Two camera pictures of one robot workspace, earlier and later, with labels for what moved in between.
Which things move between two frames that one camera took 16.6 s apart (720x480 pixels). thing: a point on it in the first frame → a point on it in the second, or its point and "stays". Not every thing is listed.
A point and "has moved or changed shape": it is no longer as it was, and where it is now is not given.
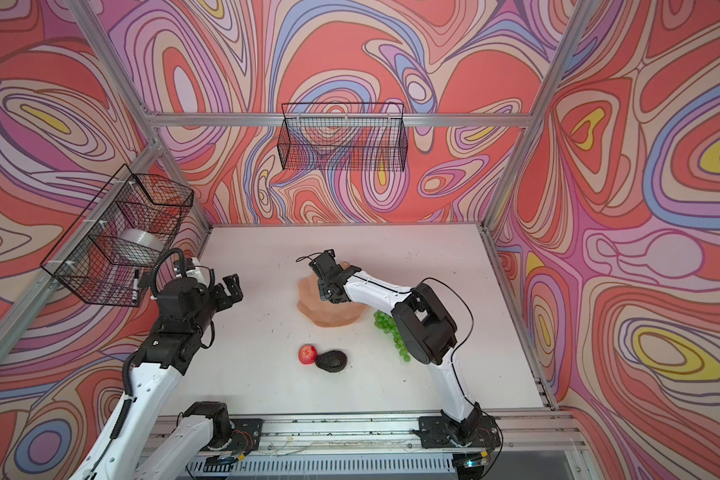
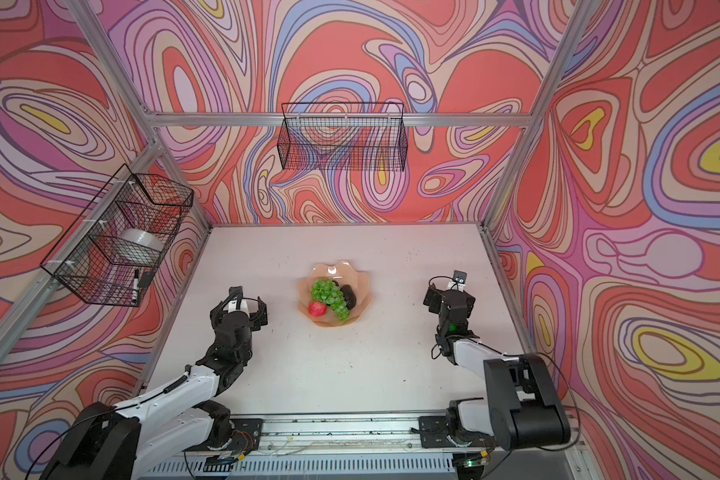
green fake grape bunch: x=386 y=323 has moved or changed shape
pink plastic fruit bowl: x=324 y=313 stays
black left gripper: x=224 y=301 → x=255 y=319
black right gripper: x=325 y=295 → x=436 y=297
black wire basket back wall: x=342 y=137 stays
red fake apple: x=307 y=354 → x=317 y=309
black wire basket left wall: x=120 y=236 stays
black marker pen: x=135 y=291 stays
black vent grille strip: x=322 y=466 stays
